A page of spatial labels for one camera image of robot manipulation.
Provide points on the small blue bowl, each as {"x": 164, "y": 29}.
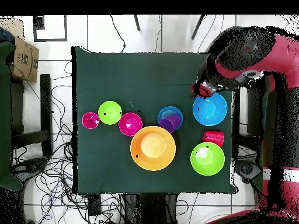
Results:
{"x": 163, "y": 112}

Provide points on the purple cup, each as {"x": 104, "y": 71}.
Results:
{"x": 171, "y": 122}

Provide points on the red cup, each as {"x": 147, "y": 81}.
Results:
{"x": 90, "y": 120}
{"x": 213, "y": 137}

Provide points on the small pink bowl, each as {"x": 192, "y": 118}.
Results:
{"x": 130, "y": 124}

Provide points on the large yellow bowl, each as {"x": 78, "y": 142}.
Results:
{"x": 153, "y": 161}

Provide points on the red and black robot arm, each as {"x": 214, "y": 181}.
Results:
{"x": 287, "y": 58}

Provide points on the large blue bowl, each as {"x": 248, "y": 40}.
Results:
{"x": 210, "y": 110}

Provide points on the black tripod leg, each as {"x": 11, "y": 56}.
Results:
{"x": 137, "y": 23}
{"x": 197, "y": 26}

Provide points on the large green bowl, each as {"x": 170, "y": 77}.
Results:
{"x": 208, "y": 163}

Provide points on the grey stand base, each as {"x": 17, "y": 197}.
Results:
{"x": 30, "y": 166}
{"x": 247, "y": 169}

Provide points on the small green bowl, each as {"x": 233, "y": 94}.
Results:
{"x": 109, "y": 112}

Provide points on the dark green tablecloth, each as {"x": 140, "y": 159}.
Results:
{"x": 105, "y": 77}

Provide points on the green cloth covered table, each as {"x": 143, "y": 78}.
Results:
{"x": 258, "y": 183}
{"x": 4, "y": 116}

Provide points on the black bench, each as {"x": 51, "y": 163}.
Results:
{"x": 45, "y": 112}

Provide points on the cardboard box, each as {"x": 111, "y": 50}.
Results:
{"x": 24, "y": 60}

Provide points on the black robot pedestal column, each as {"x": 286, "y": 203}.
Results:
{"x": 149, "y": 207}

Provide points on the black square floor frame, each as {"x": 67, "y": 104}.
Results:
{"x": 50, "y": 40}

